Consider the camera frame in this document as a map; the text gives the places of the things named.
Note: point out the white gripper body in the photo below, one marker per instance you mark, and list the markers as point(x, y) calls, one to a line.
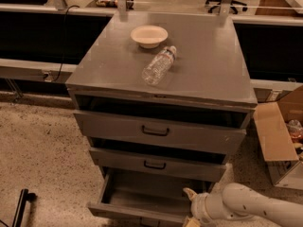
point(200, 204)

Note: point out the yellow-tipped gripper finger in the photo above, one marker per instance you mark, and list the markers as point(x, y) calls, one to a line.
point(191, 194)
point(191, 222)

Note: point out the grey bottom drawer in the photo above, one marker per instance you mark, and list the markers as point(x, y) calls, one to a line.
point(147, 199)

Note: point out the grey drawer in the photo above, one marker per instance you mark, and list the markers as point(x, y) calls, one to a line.
point(158, 132)
point(157, 164)
point(147, 199)

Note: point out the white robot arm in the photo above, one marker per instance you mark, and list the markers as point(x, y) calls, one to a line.
point(238, 202)

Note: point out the grey middle drawer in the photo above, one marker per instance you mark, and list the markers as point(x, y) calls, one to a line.
point(157, 164)

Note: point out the grey metal drawer cabinet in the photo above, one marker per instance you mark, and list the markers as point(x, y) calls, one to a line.
point(208, 84)

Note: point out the grey top drawer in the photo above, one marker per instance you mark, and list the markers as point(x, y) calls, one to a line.
point(158, 132)

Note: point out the open cardboard box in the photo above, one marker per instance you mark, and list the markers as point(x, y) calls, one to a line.
point(284, 165)

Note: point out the red item in box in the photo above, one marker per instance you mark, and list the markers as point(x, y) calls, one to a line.
point(295, 130)

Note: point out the clear plastic water bottle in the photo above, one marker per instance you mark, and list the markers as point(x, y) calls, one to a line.
point(153, 73)

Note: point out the white paper bowl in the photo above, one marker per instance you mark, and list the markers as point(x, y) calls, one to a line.
point(149, 36)

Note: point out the black stand on floor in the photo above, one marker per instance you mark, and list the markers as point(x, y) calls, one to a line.
point(25, 197)

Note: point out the black office chair base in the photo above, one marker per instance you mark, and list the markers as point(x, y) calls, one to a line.
point(234, 6)

